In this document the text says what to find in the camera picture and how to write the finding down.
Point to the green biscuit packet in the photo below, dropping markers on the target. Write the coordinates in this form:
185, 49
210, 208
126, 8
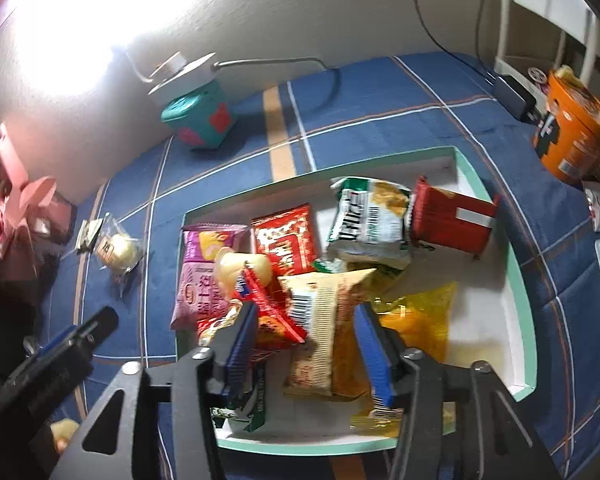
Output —
252, 405

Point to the yellow jelly cup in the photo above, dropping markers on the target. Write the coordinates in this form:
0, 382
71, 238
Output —
242, 270

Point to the foil cartoon snack packet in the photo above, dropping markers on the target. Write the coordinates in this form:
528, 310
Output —
385, 277

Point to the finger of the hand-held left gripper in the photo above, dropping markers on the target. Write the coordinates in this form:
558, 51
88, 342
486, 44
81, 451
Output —
100, 325
60, 342

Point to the person's left hand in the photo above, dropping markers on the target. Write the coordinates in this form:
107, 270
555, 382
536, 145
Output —
65, 435

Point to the orange noodle cup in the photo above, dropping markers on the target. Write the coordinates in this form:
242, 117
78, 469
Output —
575, 130

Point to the dark red wafer packet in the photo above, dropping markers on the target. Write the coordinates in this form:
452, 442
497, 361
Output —
452, 220

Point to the clear bread packet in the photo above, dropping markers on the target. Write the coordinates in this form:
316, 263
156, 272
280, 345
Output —
120, 252

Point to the pink wrapped flower bouquet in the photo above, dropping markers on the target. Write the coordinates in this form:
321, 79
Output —
15, 210

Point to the purple snack packet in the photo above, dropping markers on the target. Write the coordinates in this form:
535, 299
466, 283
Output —
200, 280

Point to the beige snack packet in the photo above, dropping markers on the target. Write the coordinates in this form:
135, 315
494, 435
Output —
325, 330

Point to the yellow orange snack packet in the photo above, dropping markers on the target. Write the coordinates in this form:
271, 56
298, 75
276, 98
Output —
420, 330

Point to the blue plaid tablecloth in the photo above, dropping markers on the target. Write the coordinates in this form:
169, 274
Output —
380, 105

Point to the white green cracker packet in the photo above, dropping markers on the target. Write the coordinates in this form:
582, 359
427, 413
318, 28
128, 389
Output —
370, 220

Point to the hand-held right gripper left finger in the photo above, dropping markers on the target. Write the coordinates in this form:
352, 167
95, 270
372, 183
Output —
242, 345

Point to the teal cube box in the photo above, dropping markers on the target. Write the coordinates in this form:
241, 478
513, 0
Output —
200, 120

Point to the white chair frame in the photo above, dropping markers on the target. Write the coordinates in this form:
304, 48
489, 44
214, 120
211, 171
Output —
545, 5

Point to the black charger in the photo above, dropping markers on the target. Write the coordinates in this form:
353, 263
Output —
512, 92

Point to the teal rimmed white box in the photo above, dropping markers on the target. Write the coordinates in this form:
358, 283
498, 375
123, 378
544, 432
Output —
480, 310

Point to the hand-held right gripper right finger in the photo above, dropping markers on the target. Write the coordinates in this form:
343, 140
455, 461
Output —
375, 355

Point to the red patterned snack packet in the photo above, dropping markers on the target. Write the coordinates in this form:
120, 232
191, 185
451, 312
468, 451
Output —
267, 317

